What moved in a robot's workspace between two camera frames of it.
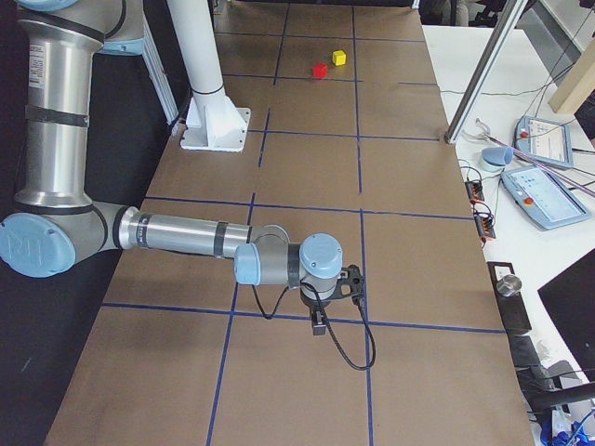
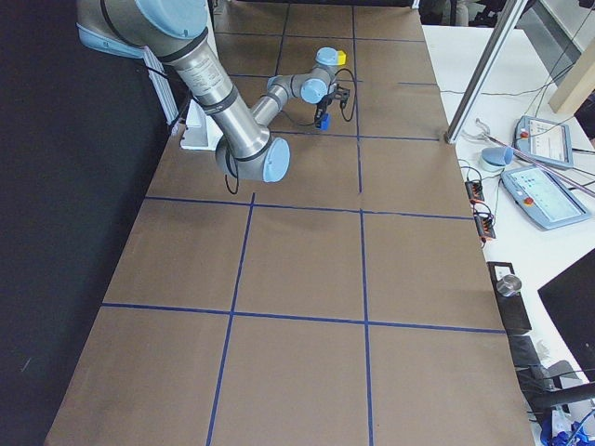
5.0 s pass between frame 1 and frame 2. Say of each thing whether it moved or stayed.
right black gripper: moved
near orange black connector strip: stayed
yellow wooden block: stayed
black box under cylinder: stayed
